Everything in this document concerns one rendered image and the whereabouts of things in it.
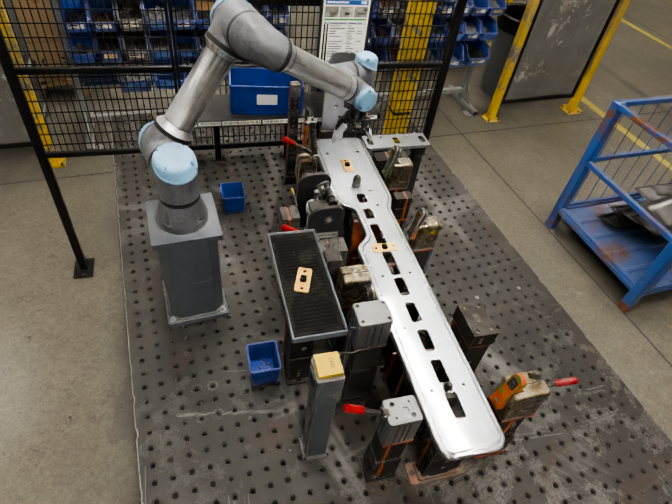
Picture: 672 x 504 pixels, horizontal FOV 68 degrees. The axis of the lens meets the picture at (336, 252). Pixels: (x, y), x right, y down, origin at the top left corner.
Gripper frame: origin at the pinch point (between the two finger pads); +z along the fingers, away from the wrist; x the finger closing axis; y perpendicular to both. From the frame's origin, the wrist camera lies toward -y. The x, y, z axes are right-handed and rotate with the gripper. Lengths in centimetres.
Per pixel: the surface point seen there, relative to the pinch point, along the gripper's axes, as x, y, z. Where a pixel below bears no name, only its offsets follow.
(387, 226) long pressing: 4.6, 37.0, 10.0
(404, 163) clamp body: 21.2, 7.2, 6.7
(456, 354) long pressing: 7, 91, 8
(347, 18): 11, -55, -22
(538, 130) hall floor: 236, -160, 117
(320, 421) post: -34, 99, 15
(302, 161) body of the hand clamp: -18.9, 2.4, 6.4
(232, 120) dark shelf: -41, -32, 10
